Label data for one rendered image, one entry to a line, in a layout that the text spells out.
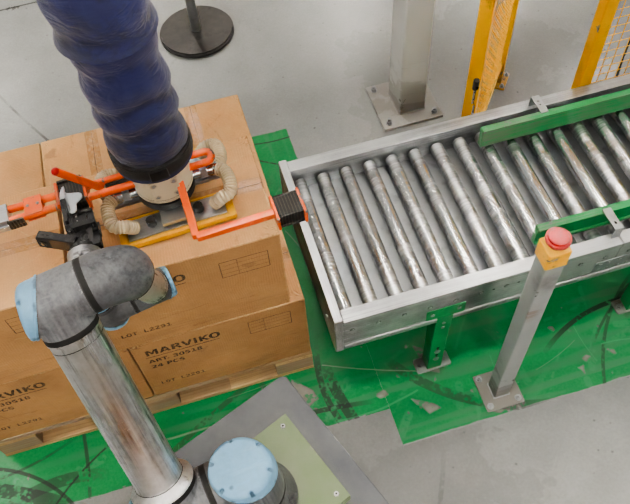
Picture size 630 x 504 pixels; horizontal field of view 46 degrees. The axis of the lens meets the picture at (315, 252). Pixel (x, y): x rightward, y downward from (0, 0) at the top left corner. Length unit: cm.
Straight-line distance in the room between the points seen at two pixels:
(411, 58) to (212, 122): 99
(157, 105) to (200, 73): 215
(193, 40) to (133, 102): 236
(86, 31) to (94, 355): 67
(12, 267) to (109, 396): 80
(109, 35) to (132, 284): 53
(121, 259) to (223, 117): 159
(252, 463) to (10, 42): 325
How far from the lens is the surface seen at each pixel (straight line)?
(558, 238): 208
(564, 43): 420
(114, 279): 148
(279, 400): 212
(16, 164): 311
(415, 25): 335
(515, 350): 259
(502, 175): 282
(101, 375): 157
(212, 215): 218
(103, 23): 166
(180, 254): 216
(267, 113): 376
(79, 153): 305
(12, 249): 233
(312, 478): 201
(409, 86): 359
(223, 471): 176
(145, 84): 181
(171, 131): 196
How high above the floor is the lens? 271
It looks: 57 degrees down
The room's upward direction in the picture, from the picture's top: 5 degrees counter-clockwise
